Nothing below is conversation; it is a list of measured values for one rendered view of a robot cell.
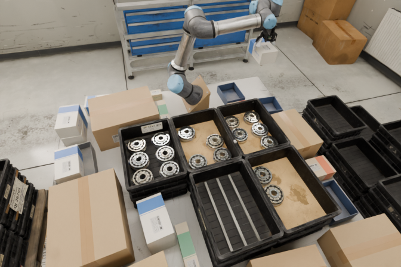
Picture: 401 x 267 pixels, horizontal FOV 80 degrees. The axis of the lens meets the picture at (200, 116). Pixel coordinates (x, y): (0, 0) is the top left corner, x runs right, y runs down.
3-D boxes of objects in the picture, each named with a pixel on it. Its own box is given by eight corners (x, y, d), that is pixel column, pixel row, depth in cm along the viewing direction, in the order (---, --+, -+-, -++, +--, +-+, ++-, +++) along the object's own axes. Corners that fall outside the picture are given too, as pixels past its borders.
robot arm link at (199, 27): (190, 30, 125) (280, 13, 128) (187, 18, 131) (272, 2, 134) (193, 48, 134) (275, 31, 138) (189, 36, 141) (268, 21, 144)
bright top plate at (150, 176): (130, 173, 125) (130, 173, 124) (149, 166, 128) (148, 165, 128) (135, 189, 119) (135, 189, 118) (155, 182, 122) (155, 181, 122)
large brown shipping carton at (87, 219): (64, 204, 128) (48, 186, 114) (121, 186, 136) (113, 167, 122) (65, 289, 103) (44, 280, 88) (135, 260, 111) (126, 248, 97)
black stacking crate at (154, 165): (122, 141, 145) (117, 129, 137) (169, 130, 152) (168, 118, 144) (130, 201, 119) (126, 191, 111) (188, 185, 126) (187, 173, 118)
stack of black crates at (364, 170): (315, 166, 214) (331, 143, 190) (343, 158, 221) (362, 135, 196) (345, 208, 188) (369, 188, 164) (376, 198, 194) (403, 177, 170)
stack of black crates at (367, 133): (325, 125, 249) (335, 109, 233) (349, 120, 256) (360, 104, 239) (352, 156, 223) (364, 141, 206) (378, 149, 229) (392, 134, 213)
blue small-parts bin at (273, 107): (255, 120, 176) (257, 112, 171) (248, 105, 186) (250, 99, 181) (280, 116, 179) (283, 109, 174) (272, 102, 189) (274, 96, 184)
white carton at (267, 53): (247, 49, 178) (249, 38, 171) (262, 47, 180) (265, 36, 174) (259, 64, 164) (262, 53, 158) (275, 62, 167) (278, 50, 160)
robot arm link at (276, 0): (267, -6, 143) (280, -7, 144) (263, 12, 151) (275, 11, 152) (273, -1, 137) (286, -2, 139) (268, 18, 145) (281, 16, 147)
